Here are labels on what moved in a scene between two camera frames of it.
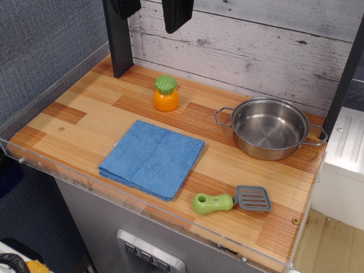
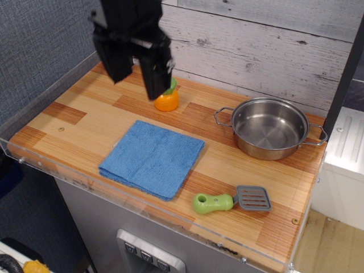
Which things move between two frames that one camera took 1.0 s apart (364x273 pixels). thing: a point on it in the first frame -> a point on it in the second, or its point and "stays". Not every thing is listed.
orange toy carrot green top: (166, 98) stays
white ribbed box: (338, 181) stays
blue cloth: (152, 158) stays
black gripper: (176, 13) -> (116, 23)
